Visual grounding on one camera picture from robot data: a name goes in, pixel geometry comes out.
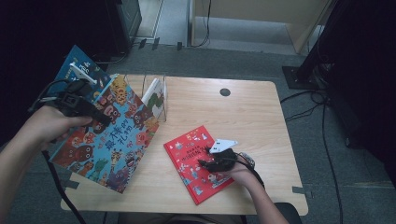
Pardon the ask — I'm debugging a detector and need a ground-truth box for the black metal stand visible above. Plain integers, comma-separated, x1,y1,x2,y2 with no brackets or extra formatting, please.
281,0,345,91

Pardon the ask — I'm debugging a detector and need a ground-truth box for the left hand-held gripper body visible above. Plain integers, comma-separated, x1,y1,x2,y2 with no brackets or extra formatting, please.
46,61,99,119

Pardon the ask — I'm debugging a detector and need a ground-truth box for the black curtain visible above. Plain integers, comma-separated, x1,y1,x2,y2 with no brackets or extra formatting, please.
0,0,125,147
317,0,396,188

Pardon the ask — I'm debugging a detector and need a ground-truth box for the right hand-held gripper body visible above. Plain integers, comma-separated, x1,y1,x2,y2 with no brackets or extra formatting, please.
205,138,239,174

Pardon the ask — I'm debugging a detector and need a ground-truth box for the black curved floor cable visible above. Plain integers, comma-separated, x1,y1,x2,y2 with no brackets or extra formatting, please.
94,50,131,65

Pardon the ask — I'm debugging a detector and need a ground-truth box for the black round seat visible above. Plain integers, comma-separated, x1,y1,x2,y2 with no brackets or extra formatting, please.
274,202,303,224

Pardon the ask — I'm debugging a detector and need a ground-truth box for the colourful animal picture book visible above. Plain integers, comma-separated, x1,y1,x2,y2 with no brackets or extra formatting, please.
49,74,161,194

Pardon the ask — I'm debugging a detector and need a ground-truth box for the clear acrylic book rack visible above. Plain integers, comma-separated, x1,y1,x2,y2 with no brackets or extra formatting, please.
106,73,169,123

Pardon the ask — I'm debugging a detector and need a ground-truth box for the blue monster picture book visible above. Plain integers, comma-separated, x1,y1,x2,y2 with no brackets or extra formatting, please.
46,45,112,101

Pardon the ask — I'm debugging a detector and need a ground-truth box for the red picture book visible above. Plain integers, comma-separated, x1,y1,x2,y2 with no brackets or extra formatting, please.
163,125,238,206

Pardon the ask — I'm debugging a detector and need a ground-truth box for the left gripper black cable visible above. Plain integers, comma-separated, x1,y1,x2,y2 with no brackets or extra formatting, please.
27,78,88,224

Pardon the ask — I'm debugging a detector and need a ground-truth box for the white caterpillar picture book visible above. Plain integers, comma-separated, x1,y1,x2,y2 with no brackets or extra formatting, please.
141,77,169,120

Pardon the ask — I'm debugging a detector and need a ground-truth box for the person's right hand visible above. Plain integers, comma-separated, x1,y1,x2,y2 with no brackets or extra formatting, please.
223,156,260,189

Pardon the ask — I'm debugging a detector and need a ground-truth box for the black looped floor cable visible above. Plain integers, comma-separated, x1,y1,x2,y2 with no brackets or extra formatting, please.
279,89,329,123

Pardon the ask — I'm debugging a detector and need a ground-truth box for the light wooden cabinet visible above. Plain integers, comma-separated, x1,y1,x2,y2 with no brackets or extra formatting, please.
188,0,331,54

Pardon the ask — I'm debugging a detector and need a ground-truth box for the black cabinet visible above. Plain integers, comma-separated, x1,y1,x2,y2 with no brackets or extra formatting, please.
106,0,143,54

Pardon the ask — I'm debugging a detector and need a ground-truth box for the long black floor cable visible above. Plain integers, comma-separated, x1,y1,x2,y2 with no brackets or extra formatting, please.
321,102,344,224

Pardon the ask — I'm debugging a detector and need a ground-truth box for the person's left hand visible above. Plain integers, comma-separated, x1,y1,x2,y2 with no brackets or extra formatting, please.
18,105,93,152

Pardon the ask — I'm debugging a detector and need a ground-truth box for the thin black hanging cable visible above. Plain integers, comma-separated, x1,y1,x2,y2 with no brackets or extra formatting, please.
191,0,213,49

